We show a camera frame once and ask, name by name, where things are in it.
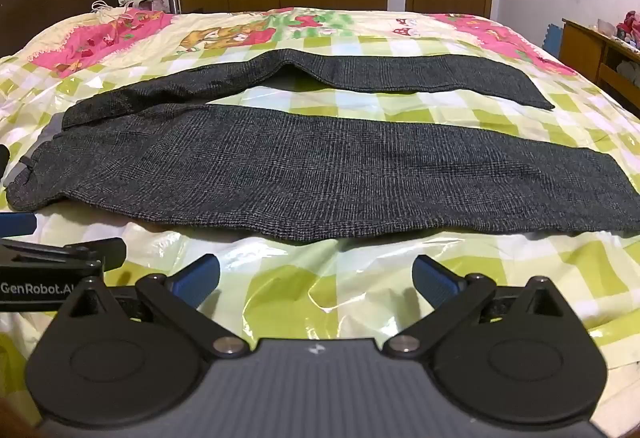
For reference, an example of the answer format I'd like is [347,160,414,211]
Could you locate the white cable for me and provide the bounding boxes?
[91,0,132,26]

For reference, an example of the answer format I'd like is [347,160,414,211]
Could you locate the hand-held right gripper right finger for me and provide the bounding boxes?
[382,254,576,360]

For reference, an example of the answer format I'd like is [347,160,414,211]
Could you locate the blue foam mat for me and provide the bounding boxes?
[539,22,565,60]

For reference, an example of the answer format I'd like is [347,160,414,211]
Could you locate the red items on cabinet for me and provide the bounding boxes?
[616,10,640,44]

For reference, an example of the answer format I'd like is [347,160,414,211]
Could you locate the printed checkered bed blanket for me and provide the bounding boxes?
[0,7,640,424]

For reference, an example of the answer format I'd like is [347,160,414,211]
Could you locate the wooden side cabinet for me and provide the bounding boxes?
[558,18,640,99]

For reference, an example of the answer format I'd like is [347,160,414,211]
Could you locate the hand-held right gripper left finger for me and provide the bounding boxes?
[57,253,247,361]

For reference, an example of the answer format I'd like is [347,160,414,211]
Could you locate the dark grey plaid pants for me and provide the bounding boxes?
[5,49,640,243]

